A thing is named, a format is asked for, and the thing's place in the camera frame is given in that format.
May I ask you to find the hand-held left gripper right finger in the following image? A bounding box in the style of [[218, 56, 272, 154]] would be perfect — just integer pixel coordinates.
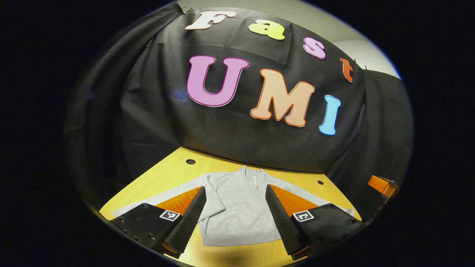
[[265, 184, 363, 261]]

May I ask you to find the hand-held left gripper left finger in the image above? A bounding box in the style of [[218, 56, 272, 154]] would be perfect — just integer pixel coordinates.
[[111, 186, 207, 259]]

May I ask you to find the gray sweatshirt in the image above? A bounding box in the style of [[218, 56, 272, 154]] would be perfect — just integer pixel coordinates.
[[112, 165, 356, 247]]

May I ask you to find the black backdrop cloth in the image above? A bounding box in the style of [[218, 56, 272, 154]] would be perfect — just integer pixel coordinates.
[[63, 3, 414, 223]]

